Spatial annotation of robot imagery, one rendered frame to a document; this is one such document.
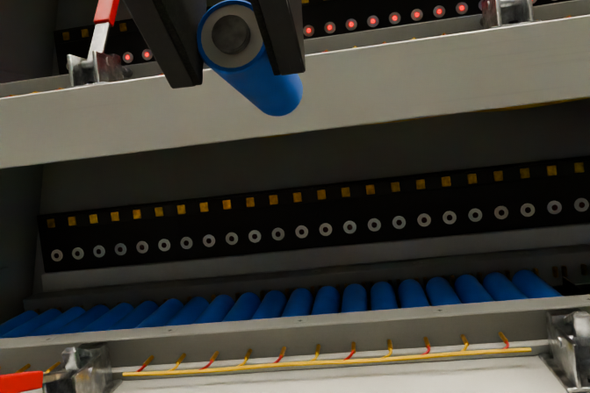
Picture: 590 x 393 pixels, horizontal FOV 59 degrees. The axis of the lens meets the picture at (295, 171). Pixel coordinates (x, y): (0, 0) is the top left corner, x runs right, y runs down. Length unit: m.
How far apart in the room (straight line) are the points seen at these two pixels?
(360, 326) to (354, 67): 0.15
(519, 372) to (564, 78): 0.16
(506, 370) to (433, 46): 0.18
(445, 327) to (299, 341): 0.08
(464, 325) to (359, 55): 0.17
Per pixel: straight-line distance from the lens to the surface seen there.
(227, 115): 0.32
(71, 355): 0.33
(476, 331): 0.32
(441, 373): 0.31
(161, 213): 0.47
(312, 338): 0.32
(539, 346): 0.33
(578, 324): 0.29
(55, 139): 0.36
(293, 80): 0.16
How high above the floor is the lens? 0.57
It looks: 18 degrees up
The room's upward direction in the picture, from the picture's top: 4 degrees counter-clockwise
